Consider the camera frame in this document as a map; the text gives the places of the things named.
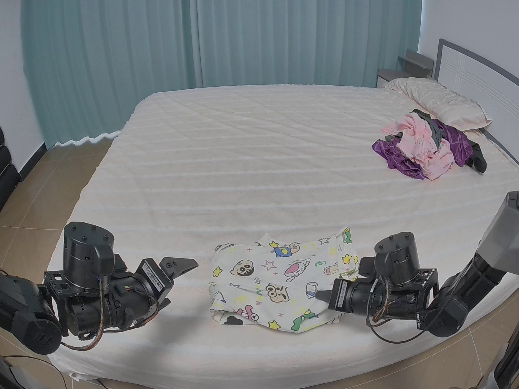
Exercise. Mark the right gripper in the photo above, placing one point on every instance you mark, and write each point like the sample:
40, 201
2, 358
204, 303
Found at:
357, 296

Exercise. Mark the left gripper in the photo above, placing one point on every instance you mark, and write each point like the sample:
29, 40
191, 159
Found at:
142, 288

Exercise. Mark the white printed pyjama top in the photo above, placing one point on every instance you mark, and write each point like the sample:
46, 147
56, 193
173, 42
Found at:
284, 282

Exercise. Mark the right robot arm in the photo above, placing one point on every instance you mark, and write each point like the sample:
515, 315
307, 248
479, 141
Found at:
458, 294

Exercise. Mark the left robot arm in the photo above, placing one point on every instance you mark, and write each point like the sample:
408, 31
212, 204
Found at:
85, 253

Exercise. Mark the pile of clothes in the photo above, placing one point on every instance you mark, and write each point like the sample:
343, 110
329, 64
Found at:
425, 148

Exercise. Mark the bed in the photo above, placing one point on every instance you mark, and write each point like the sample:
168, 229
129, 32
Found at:
243, 156

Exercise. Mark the cream pillow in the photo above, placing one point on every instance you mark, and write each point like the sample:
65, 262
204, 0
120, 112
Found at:
442, 99

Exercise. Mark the grey bedside table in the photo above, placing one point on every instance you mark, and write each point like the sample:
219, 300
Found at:
401, 71

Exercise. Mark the blue-green curtain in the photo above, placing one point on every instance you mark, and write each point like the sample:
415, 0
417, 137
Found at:
243, 35

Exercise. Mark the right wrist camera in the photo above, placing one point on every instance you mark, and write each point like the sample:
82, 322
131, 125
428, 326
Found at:
368, 270

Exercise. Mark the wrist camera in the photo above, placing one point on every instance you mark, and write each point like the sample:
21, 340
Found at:
118, 265
368, 270

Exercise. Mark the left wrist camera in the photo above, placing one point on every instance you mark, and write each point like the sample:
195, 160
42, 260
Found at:
118, 265

